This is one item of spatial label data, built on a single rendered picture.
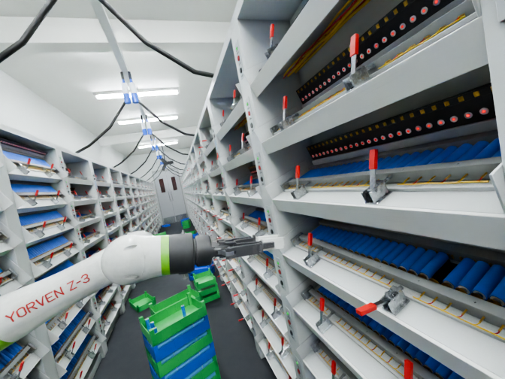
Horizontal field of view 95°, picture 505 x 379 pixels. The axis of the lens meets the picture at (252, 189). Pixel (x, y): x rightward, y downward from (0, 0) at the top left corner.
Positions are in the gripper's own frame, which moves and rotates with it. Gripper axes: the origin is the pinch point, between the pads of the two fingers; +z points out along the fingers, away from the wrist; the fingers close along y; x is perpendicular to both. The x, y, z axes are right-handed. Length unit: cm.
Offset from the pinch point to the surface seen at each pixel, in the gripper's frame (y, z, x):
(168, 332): -65, -30, -55
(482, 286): 36.5, 18.9, -1.4
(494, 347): 40.3, 13.6, -6.8
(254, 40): -15, 3, 66
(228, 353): -104, 8, -100
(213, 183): -156, 9, 22
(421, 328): 32.6, 11.2, -8.2
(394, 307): 28.0, 11.2, -6.9
